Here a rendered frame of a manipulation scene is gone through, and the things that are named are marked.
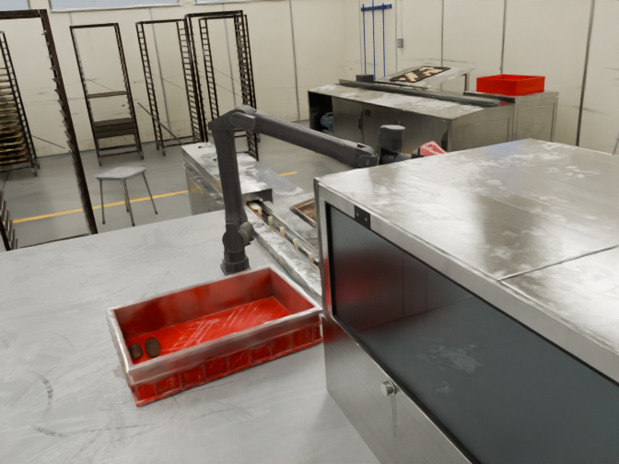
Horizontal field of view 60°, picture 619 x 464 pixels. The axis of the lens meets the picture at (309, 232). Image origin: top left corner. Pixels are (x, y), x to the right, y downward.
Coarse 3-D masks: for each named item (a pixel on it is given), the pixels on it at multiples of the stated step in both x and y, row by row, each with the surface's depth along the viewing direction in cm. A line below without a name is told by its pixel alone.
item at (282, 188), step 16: (240, 160) 332; (256, 160) 329; (192, 176) 318; (256, 176) 294; (272, 176) 291; (192, 192) 331; (208, 192) 270; (272, 192) 262; (288, 192) 260; (304, 192) 258; (192, 208) 345; (208, 208) 287; (224, 208) 244
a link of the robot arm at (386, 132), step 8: (384, 128) 149; (392, 128) 148; (400, 128) 148; (384, 136) 150; (392, 136) 148; (400, 136) 148; (384, 144) 150; (392, 144) 149; (400, 144) 149; (376, 152) 151; (360, 160) 151; (368, 160) 151; (376, 160) 150
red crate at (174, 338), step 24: (216, 312) 152; (240, 312) 151; (264, 312) 150; (288, 312) 149; (144, 336) 142; (168, 336) 142; (192, 336) 141; (216, 336) 140; (288, 336) 129; (312, 336) 132; (144, 360) 132; (216, 360) 122; (240, 360) 125; (264, 360) 127; (144, 384) 115; (168, 384) 118; (192, 384) 120
